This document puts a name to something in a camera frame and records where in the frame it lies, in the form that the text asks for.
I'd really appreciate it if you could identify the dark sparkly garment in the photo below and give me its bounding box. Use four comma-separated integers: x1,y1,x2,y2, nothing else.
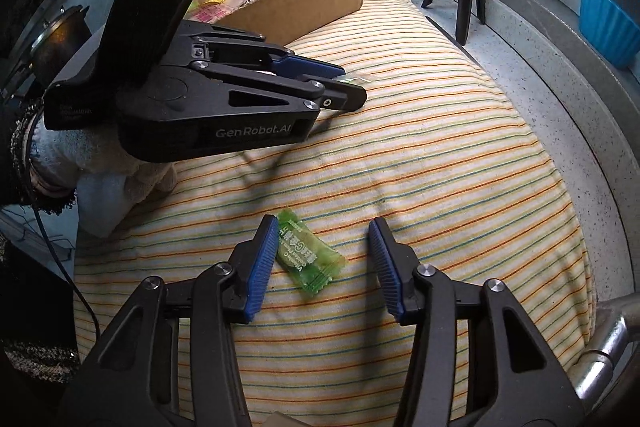
0,337,78,388

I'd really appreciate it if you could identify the pink snack packet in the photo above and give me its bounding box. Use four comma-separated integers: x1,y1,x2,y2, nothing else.
187,2,236,26

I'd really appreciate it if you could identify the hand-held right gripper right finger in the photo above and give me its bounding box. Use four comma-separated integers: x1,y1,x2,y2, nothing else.
368,217,586,427

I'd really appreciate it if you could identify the chrome metal frame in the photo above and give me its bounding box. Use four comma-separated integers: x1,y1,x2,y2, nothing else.
575,297,640,403

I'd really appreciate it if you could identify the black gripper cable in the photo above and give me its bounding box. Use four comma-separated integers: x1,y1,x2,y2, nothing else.
32,202,101,333

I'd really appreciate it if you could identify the striped cloth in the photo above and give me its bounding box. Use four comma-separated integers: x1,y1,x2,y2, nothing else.
72,0,593,427

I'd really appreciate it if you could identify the person's left hand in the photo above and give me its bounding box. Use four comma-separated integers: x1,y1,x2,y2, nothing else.
32,128,179,205

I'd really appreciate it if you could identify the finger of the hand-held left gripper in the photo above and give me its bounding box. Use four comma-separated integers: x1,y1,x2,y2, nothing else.
172,21,346,80
192,59,368,112

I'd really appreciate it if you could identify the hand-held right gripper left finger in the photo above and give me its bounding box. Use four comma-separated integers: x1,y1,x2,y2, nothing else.
57,215,280,427

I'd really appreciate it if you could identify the blue plastic basin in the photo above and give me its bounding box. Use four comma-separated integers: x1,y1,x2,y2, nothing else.
579,0,640,70

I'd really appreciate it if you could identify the green candy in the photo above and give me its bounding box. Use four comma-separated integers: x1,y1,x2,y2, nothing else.
274,208,347,298

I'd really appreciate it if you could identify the dark round pot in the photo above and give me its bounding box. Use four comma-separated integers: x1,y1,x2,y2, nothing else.
30,6,92,68

